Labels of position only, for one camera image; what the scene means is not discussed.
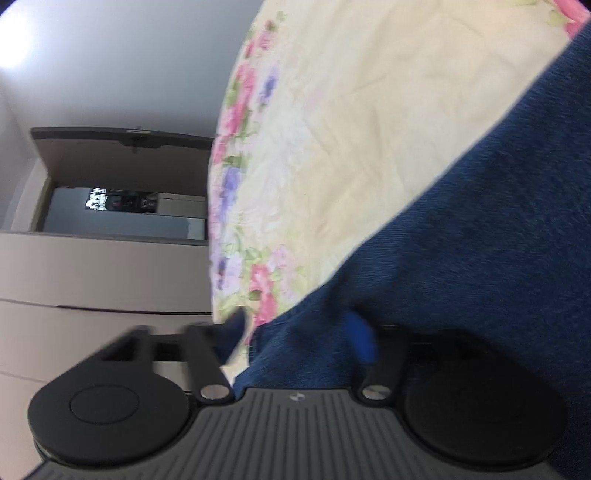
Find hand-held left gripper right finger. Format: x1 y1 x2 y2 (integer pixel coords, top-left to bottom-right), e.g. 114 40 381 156
346 312 489 409

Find brown wooden door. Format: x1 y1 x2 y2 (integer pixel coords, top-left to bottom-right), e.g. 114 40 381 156
30 127 215 188

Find floral bedsheet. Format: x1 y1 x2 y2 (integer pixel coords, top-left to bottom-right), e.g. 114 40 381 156
205 0 591 388

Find beige cabinet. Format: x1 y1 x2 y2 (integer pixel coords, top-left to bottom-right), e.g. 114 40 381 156
0 231 215 402

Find blue denim pants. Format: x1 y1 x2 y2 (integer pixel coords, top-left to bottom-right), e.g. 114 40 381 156
231 21 591 480

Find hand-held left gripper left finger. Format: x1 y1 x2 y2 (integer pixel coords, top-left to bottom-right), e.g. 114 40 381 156
98 308 249 407

